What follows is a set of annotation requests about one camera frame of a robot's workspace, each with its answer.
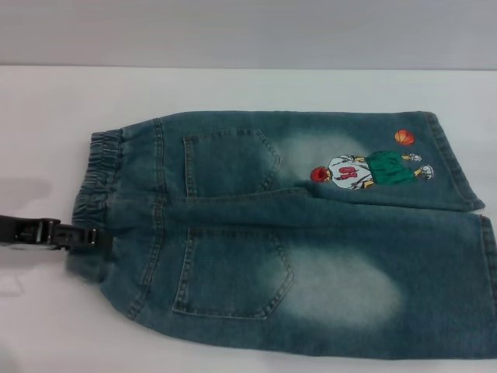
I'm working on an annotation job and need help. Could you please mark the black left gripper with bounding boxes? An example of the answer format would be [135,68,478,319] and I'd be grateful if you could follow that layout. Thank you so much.
[0,213,115,261]

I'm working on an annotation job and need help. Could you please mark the blue denim shorts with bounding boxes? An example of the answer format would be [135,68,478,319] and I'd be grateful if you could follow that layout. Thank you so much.
[65,110,497,358]

